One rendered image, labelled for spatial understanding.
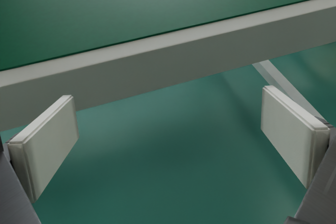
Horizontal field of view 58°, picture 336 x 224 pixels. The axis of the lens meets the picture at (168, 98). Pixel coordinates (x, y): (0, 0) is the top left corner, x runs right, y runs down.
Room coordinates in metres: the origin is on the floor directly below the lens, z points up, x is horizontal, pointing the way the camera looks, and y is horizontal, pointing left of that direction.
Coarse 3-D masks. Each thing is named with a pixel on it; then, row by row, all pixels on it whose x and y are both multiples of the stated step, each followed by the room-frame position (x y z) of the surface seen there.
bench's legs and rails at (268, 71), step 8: (256, 64) 0.86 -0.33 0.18; (264, 64) 0.84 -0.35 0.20; (272, 64) 0.83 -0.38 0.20; (264, 72) 0.81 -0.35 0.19; (272, 72) 0.79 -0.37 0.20; (272, 80) 0.76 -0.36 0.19; (280, 80) 0.75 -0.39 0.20; (280, 88) 0.72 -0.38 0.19; (288, 88) 0.71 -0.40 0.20; (288, 96) 0.68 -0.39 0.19; (296, 96) 0.67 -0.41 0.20; (304, 104) 0.63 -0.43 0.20; (312, 112) 0.60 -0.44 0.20
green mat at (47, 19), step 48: (0, 0) 0.32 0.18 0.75; (48, 0) 0.31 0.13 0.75; (96, 0) 0.31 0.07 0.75; (144, 0) 0.30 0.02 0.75; (192, 0) 0.30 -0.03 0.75; (240, 0) 0.29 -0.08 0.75; (288, 0) 0.29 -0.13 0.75; (0, 48) 0.23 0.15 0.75; (48, 48) 0.22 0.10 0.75; (96, 48) 0.22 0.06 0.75
